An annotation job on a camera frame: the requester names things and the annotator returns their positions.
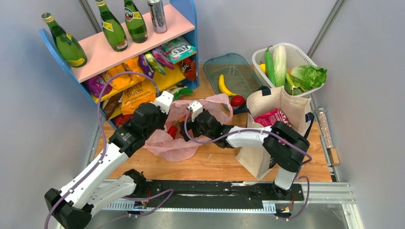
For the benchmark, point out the yellow bell pepper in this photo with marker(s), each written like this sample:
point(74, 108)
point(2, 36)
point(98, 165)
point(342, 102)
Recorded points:
point(262, 66)

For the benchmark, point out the green white snack bag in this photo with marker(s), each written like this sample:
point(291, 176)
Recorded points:
point(178, 90)

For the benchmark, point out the red pomegranate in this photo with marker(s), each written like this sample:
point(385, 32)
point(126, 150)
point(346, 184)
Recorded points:
point(237, 101)

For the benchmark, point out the green glass bottle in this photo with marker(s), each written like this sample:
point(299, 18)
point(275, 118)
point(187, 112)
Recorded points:
point(112, 29)
point(135, 23)
point(66, 44)

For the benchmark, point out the purple snack bag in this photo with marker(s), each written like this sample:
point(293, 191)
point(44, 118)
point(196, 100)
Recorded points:
point(95, 85)

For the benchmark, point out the napa cabbage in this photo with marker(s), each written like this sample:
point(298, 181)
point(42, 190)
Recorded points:
point(280, 65)

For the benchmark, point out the colourful striped candy packet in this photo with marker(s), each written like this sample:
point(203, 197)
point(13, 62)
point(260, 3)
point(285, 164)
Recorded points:
point(152, 61)

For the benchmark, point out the long green chili pepper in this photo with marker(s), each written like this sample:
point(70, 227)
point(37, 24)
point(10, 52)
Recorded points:
point(269, 66)

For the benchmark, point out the white plastic basket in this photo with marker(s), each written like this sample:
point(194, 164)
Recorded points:
point(295, 57)

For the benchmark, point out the green glass bottle left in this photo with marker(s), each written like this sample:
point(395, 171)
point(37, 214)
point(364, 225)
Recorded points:
point(66, 44)

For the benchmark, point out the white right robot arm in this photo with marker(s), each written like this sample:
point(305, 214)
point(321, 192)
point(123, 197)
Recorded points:
point(287, 147)

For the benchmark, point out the honey dijon chips bag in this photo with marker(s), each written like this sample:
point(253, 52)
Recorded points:
point(142, 92)

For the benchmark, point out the pink candy packet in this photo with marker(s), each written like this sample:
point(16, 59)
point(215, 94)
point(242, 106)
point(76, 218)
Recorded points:
point(161, 56)

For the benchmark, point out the red hand cooked chips bag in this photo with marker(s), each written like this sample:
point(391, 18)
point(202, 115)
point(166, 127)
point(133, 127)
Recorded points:
point(269, 118)

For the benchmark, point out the cream canvas tote bag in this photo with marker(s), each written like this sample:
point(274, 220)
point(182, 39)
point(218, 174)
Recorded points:
point(290, 119)

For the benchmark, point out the silver drink can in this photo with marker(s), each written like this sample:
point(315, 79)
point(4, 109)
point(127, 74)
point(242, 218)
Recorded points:
point(156, 9)

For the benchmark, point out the green lettuce leaf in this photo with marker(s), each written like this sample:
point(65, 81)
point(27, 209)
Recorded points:
point(309, 76)

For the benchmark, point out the yellow banana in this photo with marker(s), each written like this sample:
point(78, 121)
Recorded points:
point(223, 88)

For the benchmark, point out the red patterned snack bag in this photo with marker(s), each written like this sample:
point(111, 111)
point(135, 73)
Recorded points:
point(121, 119)

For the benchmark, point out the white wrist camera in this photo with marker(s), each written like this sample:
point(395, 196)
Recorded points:
point(163, 101)
point(195, 107)

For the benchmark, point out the green glass bottle middle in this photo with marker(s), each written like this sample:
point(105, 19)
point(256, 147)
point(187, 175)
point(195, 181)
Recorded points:
point(112, 29)

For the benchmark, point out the green leafy vegetable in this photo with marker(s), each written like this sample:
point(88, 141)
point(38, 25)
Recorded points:
point(292, 87)

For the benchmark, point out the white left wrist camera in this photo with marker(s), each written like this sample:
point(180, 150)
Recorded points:
point(163, 101)

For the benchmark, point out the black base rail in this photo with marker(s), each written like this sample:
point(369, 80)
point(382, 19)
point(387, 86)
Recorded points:
point(218, 194)

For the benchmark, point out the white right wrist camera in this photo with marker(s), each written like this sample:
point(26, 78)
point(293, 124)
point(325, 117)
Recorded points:
point(195, 107)

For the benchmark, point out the glass tube of beads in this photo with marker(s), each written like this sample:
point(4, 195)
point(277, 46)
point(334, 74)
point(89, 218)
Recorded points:
point(324, 127)

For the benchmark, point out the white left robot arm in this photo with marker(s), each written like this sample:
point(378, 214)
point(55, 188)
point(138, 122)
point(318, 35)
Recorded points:
point(74, 205)

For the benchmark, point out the pink plastic grocery bag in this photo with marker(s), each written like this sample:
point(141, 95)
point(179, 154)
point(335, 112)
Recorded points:
point(162, 144)

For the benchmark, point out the purple candy packet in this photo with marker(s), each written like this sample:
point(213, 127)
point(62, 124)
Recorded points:
point(144, 65)

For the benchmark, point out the red chili pepper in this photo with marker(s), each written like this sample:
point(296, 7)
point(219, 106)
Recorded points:
point(172, 131)

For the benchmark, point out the teal transparent plastic tray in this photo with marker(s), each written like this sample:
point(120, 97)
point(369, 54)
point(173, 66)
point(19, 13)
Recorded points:
point(239, 77)

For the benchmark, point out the green glass bottle right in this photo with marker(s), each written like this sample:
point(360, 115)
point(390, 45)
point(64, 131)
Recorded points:
point(135, 23)

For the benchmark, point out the red dark snack bag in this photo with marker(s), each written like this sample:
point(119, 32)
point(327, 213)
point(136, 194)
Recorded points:
point(188, 69)

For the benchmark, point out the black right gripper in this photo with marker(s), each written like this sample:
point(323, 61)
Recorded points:
point(190, 125)

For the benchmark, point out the teal foxs candy bag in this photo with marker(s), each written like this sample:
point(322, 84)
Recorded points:
point(178, 49)

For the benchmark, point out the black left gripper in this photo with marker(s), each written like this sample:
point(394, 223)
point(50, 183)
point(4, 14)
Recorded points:
point(164, 116)

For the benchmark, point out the blue pink snack shelf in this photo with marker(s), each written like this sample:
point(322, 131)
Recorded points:
point(181, 18)

